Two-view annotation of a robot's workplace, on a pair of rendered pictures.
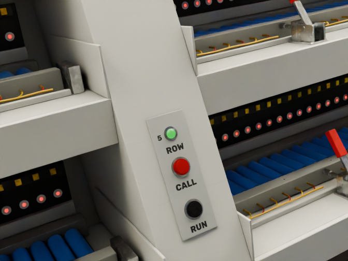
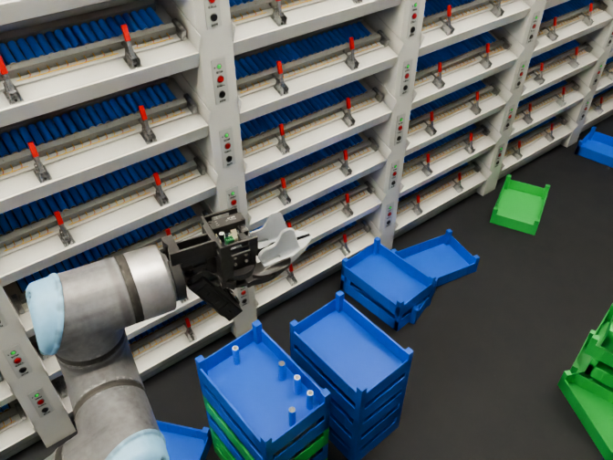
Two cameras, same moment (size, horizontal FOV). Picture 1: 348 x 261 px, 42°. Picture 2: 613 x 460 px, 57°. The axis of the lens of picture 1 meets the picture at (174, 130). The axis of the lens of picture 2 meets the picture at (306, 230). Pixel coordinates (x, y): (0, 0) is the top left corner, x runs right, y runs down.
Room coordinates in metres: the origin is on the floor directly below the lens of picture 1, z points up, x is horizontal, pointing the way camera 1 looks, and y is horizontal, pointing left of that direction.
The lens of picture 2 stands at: (-0.62, -0.54, 1.68)
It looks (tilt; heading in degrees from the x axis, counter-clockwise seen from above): 41 degrees down; 347
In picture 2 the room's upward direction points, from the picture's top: straight up
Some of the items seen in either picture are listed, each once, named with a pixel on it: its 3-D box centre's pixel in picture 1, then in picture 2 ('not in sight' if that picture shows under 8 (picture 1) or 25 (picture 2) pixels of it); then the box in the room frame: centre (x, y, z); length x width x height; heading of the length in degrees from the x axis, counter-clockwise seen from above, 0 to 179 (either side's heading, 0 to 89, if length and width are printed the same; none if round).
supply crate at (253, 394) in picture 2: not in sight; (262, 383); (0.20, -0.62, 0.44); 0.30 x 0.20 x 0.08; 27
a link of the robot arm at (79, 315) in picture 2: not in sight; (83, 305); (-0.11, -0.38, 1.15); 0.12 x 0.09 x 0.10; 105
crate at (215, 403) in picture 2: not in sight; (263, 402); (0.20, -0.62, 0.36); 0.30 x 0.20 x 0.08; 27
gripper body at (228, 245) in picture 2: not in sight; (211, 256); (-0.06, -0.54, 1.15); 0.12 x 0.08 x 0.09; 105
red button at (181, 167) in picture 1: (180, 167); not in sight; (0.44, 0.00, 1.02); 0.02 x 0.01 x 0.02; 115
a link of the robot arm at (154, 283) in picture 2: not in sight; (150, 279); (-0.08, -0.46, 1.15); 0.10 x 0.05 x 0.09; 15
